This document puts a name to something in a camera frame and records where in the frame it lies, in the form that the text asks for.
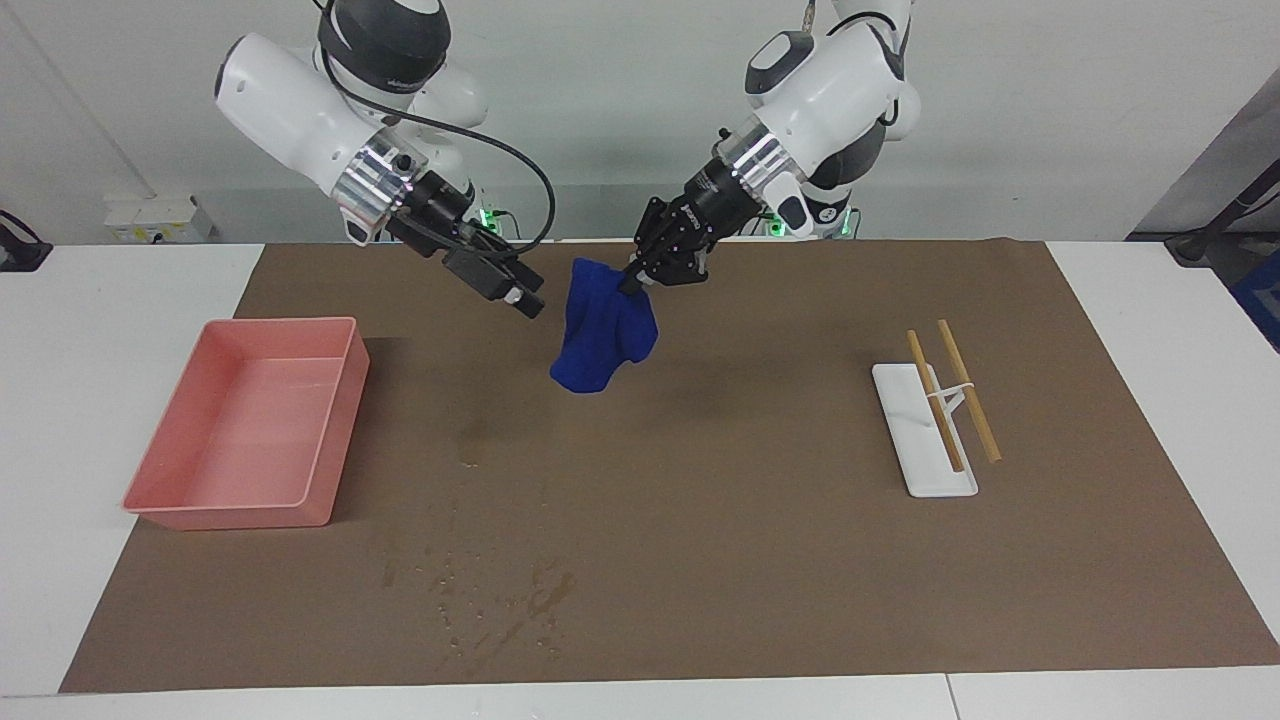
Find brown table mat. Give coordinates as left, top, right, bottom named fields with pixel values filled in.
left=58, top=238, right=1280, bottom=694

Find black clamp mount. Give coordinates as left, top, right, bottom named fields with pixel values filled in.
left=0, top=210, right=53, bottom=273

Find wooden rack rod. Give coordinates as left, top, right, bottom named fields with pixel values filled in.
left=937, top=319, right=1004, bottom=464
left=906, top=330, right=967, bottom=474

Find pink plastic bin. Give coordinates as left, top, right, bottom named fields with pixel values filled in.
left=122, top=317, right=371, bottom=531

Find white power strip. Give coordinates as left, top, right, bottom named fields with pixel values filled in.
left=105, top=195, right=216, bottom=244

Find white towel rack base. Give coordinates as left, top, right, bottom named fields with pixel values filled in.
left=871, top=362, right=980, bottom=499

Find blue crate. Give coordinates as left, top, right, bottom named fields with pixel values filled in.
left=1230, top=250, right=1280, bottom=351

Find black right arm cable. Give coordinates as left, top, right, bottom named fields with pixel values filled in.
left=318, top=0, right=557, bottom=263

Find black stand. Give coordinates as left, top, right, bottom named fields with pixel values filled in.
left=1165, top=160, right=1280, bottom=266

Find blue towel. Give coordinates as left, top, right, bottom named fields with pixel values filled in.
left=549, top=258, right=661, bottom=395

